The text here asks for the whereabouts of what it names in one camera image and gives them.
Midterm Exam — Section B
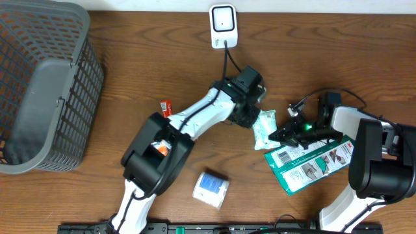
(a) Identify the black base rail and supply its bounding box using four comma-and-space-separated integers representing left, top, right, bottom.
57, 221, 384, 234

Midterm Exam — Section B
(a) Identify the grey plastic basket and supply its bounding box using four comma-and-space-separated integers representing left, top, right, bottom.
1, 1, 105, 174

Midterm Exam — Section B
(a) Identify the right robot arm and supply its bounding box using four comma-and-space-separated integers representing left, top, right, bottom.
283, 92, 415, 233

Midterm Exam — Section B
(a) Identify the white barcode scanner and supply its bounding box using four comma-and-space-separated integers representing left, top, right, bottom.
209, 4, 238, 49

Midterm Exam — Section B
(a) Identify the light blue wipes pack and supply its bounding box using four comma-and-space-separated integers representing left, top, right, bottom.
252, 110, 281, 150

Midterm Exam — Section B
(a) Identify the black camera cable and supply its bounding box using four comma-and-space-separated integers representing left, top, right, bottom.
292, 87, 368, 111

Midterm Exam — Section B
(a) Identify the red stick sachet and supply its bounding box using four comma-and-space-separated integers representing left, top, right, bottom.
160, 99, 173, 118

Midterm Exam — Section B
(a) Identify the blue white packet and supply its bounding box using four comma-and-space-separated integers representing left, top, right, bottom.
192, 172, 229, 209

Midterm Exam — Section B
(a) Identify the orange tissue packet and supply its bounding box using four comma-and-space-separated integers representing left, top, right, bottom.
151, 140, 172, 156

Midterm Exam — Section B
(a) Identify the green white 3M package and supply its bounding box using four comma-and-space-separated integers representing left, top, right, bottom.
265, 135, 355, 196

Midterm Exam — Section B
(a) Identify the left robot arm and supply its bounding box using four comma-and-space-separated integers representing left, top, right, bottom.
110, 66, 267, 233

